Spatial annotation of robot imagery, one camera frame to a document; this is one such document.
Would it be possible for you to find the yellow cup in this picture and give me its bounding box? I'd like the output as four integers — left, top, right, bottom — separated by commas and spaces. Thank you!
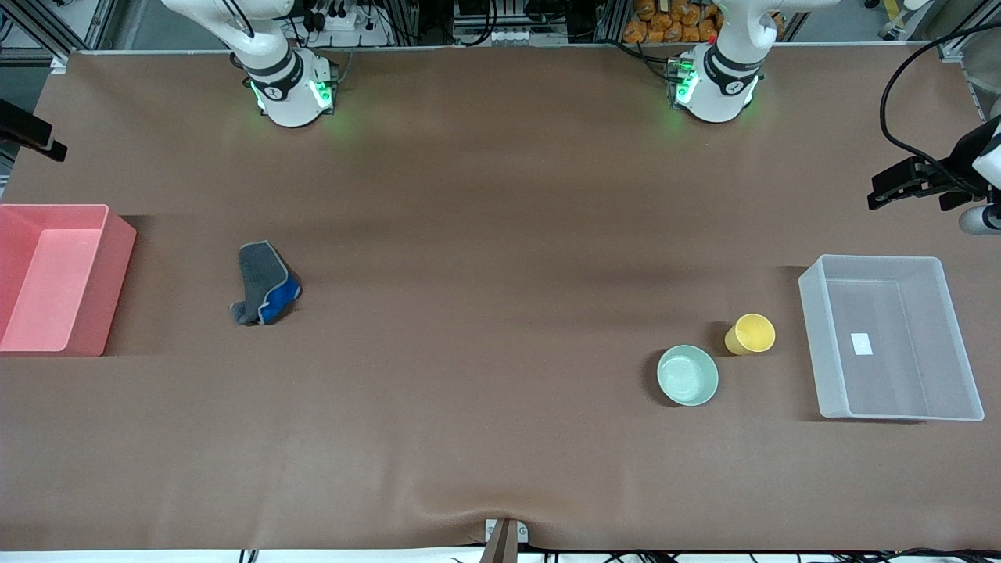
724, 313, 777, 357

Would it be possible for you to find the grey and blue cloth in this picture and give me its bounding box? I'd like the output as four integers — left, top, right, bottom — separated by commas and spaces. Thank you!
230, 240, 303, 327

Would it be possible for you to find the mint green bowl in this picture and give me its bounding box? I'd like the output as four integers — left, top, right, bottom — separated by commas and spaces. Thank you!
656, 345, 719, 407

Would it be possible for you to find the clear plastic bin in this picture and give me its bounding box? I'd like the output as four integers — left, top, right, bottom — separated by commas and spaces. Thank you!
798, 254, 985, 424

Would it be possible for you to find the pink plastic bin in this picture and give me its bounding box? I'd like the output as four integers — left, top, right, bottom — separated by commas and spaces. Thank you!
0, 204, 138, 358

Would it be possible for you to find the orange snack bags pile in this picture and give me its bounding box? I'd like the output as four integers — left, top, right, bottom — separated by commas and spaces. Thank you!
622, 0, 785, 45

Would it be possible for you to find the white power strip with plugs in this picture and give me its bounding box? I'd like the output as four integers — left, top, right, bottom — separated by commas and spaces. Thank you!
301, 0, 394, 48

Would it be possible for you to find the white socket strip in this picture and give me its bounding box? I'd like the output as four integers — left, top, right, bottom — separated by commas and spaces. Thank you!
489, 28, 569, 45

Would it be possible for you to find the brown table cover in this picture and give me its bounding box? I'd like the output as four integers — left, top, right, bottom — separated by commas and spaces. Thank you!
0, 43, 1001, 553

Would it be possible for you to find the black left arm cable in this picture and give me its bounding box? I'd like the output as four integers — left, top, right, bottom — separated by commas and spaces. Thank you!
880, 22, 1001, 196

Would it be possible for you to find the brown camera mount post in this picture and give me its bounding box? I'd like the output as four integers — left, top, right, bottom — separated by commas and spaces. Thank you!
479, 518, 521, 563

